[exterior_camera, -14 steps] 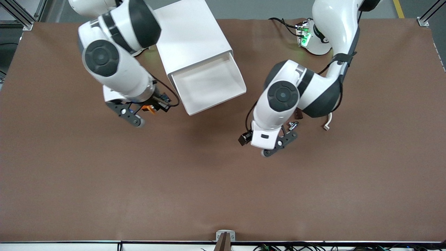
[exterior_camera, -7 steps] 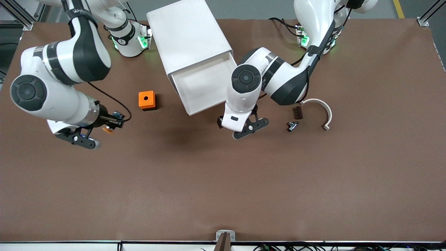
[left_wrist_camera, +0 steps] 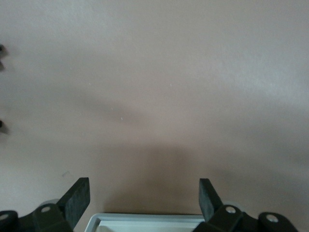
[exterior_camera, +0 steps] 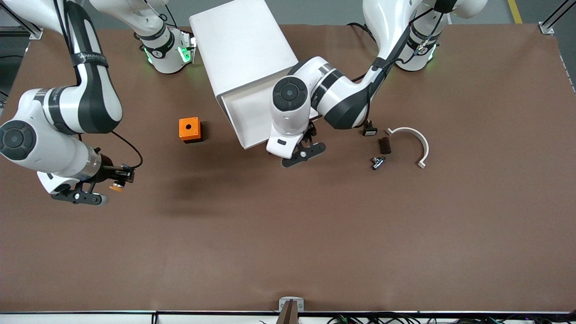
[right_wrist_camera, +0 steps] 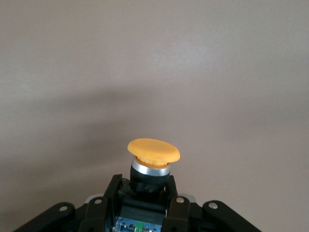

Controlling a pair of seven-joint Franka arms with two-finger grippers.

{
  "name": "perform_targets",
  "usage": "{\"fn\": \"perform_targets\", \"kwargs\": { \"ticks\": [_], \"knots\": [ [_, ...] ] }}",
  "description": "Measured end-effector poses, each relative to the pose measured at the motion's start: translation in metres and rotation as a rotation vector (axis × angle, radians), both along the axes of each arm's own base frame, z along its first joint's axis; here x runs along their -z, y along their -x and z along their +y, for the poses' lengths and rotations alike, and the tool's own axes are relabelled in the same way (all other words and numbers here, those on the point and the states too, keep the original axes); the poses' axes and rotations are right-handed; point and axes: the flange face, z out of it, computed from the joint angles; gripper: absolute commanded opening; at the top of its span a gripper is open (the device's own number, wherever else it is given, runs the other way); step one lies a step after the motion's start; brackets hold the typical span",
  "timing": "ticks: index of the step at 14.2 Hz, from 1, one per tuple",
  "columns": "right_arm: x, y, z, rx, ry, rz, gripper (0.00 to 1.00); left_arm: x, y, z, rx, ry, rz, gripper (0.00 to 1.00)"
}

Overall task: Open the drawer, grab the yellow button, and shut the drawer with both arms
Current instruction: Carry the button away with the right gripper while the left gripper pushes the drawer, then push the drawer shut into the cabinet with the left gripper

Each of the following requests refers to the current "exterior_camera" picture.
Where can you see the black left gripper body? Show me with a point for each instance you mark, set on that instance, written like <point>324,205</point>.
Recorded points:
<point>311,131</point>

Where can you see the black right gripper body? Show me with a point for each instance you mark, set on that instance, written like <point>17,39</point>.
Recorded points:
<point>107,170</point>

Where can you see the orange push button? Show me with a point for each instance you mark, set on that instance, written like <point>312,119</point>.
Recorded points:
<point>117,188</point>

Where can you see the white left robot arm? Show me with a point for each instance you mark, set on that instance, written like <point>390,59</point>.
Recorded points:
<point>342,99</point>

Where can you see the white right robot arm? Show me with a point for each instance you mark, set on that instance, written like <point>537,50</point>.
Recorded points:
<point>90,103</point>

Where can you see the white square push button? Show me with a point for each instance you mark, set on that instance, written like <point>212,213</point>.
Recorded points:
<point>370,131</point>

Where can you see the orange button box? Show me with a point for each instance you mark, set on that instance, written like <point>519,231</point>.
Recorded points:
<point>193,123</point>

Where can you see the chrome valve fitting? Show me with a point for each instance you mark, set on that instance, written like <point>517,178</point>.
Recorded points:
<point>377,163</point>

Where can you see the brown cylindrical capacitor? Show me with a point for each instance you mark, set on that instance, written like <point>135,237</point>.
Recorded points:
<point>384,145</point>

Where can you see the white curved plastic clamp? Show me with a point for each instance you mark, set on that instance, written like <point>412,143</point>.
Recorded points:
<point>407,129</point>

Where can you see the aluminium frame post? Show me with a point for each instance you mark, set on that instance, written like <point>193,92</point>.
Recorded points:
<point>546,28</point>
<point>36,32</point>

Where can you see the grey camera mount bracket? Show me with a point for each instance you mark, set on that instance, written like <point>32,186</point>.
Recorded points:
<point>290,310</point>

